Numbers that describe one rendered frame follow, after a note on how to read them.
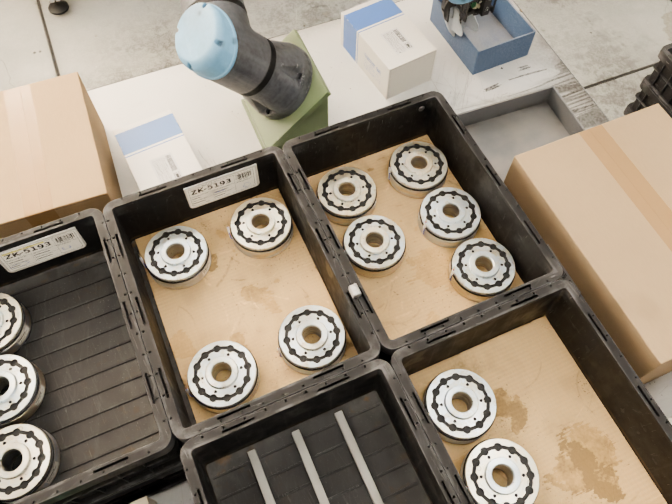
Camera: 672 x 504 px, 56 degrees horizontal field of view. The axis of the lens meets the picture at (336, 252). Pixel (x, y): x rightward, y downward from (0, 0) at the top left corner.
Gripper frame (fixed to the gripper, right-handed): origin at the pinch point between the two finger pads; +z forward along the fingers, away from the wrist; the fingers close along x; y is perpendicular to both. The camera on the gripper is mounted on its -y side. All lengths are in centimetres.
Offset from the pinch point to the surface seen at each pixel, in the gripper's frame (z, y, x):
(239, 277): -8, 42, -67
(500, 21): 4.5, -1.5, 14.4
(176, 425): -18, 64, -83
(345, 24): -1.9, -9.6, -22.9
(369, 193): -11, 38, -41
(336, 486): -8, 78, -66
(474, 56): 0.3, 9.1, -0.2
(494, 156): 4.8, 31.9, -8.1
